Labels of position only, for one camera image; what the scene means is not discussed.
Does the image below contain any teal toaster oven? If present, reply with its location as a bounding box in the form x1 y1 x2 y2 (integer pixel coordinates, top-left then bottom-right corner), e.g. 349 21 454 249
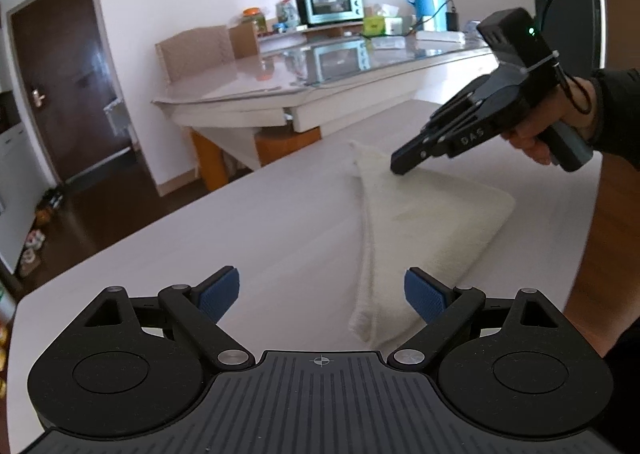
299 0 364 28

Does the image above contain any person's right forearm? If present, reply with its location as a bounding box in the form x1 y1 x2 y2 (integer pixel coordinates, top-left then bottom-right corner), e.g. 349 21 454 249
591 65 640 157

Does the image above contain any beige quilted chair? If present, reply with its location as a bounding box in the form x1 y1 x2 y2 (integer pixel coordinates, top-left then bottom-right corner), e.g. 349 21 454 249
155 24 236 85

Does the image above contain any person's dark clothing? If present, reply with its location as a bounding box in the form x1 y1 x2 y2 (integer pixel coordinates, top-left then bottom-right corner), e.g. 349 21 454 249
562 154 640 454

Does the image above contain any cream terry towel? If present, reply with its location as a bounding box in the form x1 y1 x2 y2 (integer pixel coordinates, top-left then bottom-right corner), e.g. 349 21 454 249
346 139 517 350

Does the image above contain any black appliance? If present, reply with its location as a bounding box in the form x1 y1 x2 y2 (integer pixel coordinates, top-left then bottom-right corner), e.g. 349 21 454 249
531 0 603 70

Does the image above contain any green tissue box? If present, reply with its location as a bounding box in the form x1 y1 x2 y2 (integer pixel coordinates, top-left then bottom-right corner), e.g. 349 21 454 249
362 3 403 38

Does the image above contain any plain cardboard box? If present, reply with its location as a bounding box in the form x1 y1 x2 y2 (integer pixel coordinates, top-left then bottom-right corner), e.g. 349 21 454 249
228 20 262 60

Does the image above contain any low white shelf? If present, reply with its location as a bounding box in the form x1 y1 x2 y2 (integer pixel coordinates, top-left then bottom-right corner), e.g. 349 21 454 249
257 23 366 43

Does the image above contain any green jar orange lid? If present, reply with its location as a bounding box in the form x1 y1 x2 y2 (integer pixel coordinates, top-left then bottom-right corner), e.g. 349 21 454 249
243 8 269 36

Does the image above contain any white power strip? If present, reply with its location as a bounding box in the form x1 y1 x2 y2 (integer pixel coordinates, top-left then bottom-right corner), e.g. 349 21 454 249
415 29 467 43

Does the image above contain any person's right hand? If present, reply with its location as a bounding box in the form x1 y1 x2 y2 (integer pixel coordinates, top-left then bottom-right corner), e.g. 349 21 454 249
501 77 601 167

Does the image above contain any white glass-topped dining table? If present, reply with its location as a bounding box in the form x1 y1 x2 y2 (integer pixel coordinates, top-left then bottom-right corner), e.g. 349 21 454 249
151 32 501 170

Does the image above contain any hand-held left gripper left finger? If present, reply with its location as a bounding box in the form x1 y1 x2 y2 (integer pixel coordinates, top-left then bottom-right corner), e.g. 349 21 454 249
82 264 256 370

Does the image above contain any colourful snack bag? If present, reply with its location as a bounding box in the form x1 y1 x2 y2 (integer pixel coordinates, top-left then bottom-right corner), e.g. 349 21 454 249
276 0 303 30

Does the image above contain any dark brown door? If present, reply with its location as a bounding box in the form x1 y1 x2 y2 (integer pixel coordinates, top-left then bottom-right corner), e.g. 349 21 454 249
6 0 132 185

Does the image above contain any white pink sneaker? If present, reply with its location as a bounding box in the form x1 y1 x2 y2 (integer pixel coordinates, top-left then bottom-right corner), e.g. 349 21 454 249
20 231 44 275

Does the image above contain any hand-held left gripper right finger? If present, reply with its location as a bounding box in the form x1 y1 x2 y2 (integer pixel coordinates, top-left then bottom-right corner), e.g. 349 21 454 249
392 265 566 370

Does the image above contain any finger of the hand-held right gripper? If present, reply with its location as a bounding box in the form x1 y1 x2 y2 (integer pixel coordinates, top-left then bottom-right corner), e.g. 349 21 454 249
391 78 490 158
390 137 457 177

